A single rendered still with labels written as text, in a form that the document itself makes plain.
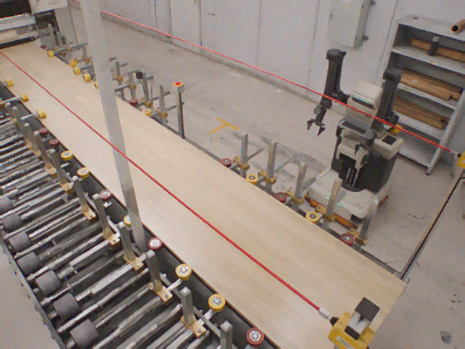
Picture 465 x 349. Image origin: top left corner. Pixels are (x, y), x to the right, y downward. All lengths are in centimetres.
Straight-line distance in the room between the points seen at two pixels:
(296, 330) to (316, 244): 53
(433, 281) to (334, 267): 156
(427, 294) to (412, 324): 34
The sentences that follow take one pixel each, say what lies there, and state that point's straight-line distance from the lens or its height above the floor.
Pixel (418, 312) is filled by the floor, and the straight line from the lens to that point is 313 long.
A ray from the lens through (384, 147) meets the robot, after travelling 316.
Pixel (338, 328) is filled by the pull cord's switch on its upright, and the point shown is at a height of 177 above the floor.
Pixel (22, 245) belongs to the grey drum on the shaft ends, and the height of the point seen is 82.
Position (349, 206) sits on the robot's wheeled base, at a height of 27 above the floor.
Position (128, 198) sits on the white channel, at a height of 121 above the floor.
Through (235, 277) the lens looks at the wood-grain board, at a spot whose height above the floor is 90.
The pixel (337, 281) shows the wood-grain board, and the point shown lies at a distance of 192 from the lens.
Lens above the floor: 244
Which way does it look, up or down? 39 degrees down
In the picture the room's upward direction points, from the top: 2 degrees clockwise
